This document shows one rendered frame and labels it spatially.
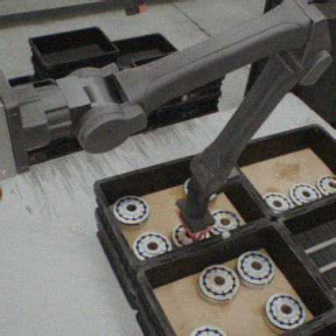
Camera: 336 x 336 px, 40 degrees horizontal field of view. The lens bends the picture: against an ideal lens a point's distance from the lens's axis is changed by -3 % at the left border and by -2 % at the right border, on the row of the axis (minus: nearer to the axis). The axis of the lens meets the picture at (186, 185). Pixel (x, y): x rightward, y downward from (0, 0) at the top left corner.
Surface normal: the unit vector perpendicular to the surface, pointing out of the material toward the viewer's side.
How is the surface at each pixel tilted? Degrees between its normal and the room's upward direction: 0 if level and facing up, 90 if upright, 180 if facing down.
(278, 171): 0
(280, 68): 78
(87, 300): 0
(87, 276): 0
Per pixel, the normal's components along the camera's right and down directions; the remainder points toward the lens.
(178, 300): 0.11, -0.69
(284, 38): 0.34, 0.83
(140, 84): -0.04, -0.40
